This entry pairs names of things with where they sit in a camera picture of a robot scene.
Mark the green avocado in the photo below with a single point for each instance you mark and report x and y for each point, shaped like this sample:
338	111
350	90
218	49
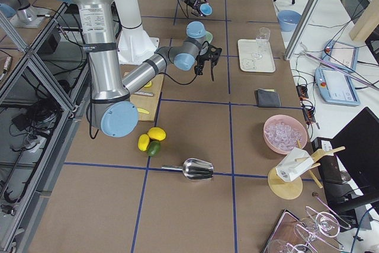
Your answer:
153	148

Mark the green ceramic bowl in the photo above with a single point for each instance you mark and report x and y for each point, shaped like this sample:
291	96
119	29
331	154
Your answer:
208	37

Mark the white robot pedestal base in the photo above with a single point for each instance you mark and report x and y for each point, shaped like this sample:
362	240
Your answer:
134	45

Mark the blue teach pendant tablet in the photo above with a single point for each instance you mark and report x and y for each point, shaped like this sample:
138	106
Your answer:
340	54

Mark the black laptop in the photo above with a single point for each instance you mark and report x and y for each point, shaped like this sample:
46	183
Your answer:
360	159

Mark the blue bowl with fork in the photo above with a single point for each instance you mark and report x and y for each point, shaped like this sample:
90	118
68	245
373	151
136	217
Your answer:
288	20

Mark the clear wine glass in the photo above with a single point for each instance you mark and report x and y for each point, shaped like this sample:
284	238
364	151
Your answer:
262	39

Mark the yellow lemon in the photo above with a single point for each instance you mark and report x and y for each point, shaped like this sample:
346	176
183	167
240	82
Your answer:
143	142
157	133

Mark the metal ice scoop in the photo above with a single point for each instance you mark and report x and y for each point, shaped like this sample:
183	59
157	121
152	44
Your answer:
194	169

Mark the light blue plastic cup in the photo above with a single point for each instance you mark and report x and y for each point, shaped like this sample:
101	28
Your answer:
205	10

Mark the pink bowl with ice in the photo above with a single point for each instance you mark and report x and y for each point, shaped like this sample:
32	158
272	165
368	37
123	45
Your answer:
282	133

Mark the wooden cutting board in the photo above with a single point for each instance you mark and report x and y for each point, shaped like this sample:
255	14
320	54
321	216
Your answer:
149	103

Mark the lemon half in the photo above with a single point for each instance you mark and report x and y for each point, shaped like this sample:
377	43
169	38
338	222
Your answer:
148	85

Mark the metal muddler rod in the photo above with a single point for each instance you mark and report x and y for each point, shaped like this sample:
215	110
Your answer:
142	93

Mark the cream bear tray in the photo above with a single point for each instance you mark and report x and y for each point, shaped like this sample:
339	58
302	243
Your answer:
246	62

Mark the yellow plastic knife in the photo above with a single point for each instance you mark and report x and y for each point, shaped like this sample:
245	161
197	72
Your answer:
142	110

